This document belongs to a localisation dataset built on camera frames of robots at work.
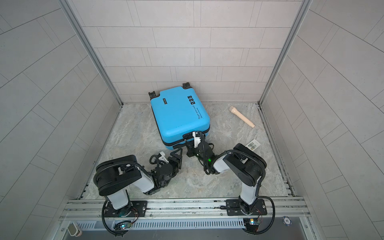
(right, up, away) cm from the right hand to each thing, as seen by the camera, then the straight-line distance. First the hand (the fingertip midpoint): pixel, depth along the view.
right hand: (184, 144), depth 88 cm
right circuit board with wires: (+33, -33, -20) cm, 51 cm away
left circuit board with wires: (-25, -31, -22) cm, 46 cm away
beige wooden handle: (+34, +21, +21) cm, 45 cm away
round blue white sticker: (+49, -31, -20) cm, 62 cm away
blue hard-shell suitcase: (-4, +19, -3) cm, 20 cm away
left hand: (+3, -3, -5) cm, 6 cm away
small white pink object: (-45, -31, -25) cm, 60 cm away
